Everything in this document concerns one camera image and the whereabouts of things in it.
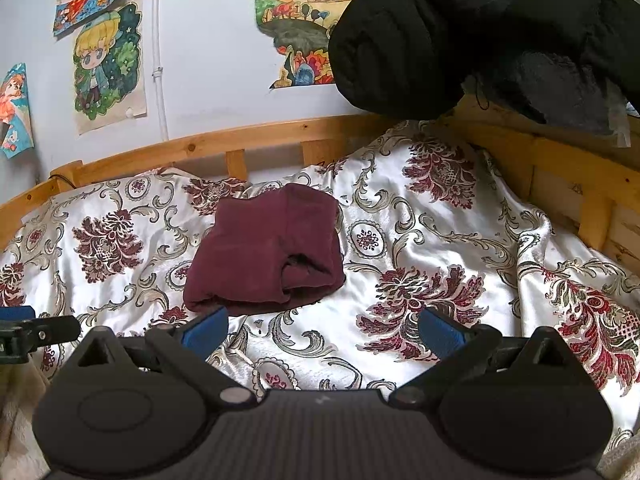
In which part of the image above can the maroon long-sleeve shirt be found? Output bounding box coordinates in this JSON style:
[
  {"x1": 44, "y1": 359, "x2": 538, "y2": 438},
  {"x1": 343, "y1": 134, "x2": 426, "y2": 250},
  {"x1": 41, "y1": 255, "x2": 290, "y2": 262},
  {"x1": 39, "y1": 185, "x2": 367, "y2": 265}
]
[{"x1": 183, "y1": 183, "x2": 347, "y2": 317}]

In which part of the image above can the white floral satin blanket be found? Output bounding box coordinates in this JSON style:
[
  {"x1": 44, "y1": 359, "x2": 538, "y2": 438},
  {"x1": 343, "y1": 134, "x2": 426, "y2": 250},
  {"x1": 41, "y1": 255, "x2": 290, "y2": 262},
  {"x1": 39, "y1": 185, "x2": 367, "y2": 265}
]
[{"x1": 0, "y1": 120, "x2": 640, "y2": 443}]

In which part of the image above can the orange-haired cartoon character poster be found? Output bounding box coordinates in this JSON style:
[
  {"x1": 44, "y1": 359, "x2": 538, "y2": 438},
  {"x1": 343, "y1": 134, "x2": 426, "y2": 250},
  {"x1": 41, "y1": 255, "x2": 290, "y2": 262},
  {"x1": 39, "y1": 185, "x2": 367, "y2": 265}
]
[{"x1": 0, "y1": 62, "x2": 35, "y2": 160}]

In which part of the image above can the blond cartoon character poster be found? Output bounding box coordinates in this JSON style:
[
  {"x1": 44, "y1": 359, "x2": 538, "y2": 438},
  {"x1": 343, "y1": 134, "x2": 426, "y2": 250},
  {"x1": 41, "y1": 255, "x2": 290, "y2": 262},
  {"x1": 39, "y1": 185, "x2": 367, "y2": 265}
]
[{"x1": 72, "y1": 2, "x2": 149, "y2": 135}]

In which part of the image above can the black padded jacket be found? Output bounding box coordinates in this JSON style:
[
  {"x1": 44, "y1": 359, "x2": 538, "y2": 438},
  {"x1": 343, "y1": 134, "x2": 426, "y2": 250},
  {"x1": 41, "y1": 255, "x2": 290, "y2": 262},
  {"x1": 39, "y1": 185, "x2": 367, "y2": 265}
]
[{"x1": 327, "y1": 0, "x2": 640, "y2": 121}]

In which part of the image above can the wooden bed frame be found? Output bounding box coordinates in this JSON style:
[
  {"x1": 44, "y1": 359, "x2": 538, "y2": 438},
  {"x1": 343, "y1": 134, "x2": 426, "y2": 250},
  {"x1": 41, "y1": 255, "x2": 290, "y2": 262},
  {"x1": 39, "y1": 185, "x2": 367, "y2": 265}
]
[{"x1": 0, "y1": 95, "x2": 640, "y2": 281}]

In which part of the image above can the white wall pipe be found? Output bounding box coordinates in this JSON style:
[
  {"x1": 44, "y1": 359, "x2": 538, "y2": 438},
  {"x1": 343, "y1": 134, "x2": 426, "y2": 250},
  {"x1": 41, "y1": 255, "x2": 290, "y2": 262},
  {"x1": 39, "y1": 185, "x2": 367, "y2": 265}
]
[{"x1": 151, "y1": 0, "x2": 169, "y2": 141}]

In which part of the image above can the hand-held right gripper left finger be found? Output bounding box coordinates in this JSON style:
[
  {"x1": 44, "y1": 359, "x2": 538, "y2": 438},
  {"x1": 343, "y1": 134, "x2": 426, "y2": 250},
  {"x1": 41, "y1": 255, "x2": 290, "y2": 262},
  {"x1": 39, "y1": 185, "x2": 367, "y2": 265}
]
[{"x1": 72, "y1": 305, "x2": 253, "y2": 406}]

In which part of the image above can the colourful landscape drawing poster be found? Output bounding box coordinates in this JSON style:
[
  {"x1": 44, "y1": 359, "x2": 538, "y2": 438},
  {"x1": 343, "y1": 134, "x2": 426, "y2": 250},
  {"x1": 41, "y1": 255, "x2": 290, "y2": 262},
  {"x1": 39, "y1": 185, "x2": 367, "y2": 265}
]
[{"x1": 253, "y1": 0, "x2": 355, "y2": 92}]

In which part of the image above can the grey furry cloth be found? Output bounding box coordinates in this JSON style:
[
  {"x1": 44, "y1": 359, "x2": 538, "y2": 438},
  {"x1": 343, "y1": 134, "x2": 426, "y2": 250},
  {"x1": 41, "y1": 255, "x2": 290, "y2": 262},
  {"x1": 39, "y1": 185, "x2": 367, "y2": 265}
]
[{"x1": 462, "y1": 50, "x2": 628, "y2": 136}]

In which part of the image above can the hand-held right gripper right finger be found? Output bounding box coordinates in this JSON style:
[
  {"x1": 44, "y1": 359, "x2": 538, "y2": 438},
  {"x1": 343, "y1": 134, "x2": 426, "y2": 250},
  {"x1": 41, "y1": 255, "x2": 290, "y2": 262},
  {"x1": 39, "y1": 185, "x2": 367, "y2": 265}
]
[{"x1": 390, "y1": 306, "x2": 577, "y2": 406}]

